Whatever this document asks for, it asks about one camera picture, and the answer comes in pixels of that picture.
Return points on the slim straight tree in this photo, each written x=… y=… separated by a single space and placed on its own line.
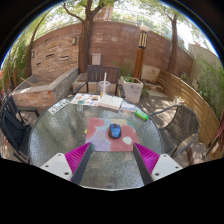
x=174 y=43

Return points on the wooden garden lamp post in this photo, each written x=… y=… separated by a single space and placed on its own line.
x=141 y=50

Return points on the grey wicker chair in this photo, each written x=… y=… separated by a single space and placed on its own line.
x=181 y=130

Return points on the colourful printed paper sheet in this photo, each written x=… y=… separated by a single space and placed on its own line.
x=85 y=99

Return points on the white printed strip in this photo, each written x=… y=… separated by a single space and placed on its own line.
x=59 y=106

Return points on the brown wooden stool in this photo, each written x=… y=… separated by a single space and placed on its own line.
x=196 y=153

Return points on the beige stone slab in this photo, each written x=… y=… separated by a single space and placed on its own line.
x=150 y=74

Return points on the floral red mouse pad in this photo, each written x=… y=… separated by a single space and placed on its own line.
x=100 y=140

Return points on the small pale booklet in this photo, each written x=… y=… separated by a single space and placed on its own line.
x=128 y=106

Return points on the clear plastic cup with straw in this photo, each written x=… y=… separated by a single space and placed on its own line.
x=104 y=87

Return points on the white square planter box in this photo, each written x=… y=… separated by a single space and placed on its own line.
x=131 y=90

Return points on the dark brown wooden chair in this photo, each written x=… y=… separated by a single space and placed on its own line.
x=95 y=74

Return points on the grey wall box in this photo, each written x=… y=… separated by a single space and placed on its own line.
x=96 y=59

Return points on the black metal chair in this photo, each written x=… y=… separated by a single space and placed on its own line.
x=13 y=128

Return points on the large forked tree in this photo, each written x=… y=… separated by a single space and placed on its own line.
x=85 y=36

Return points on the stone raised planter bed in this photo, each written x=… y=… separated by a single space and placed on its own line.
x=36 y=95

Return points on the blue computer mouse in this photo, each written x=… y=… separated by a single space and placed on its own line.
x=115 y=131

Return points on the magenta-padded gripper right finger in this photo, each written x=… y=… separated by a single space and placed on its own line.
x=161 y=165

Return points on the white closed book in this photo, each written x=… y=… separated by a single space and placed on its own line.
x=111 y=101

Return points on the green tube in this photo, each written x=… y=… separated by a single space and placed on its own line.
x=141 y=115

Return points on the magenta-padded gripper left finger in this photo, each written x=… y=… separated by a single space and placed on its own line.
x=61 y=165

